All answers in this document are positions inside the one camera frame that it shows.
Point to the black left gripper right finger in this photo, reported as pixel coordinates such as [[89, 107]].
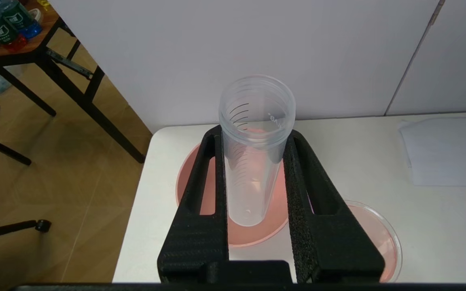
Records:
[[330, 242]]

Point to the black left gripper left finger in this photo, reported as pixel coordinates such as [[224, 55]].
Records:
[[198, 242]]

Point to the test tube with red pigment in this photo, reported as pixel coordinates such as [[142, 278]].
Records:
[[253, 161]]

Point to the clear glass beaker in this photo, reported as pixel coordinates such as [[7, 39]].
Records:
[[378, 238]]

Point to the pink bowl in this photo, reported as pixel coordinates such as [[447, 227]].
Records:
[[257, 236]]

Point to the white paper sheet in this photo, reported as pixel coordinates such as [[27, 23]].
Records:
[[447, 153]]

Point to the black stand legs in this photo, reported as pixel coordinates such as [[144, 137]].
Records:
[[14, 227]]

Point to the bottle with blue liquid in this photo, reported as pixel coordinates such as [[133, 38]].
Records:
[[24, 22]]

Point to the bottle with dark label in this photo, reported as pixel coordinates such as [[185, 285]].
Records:
[[2, 32]]

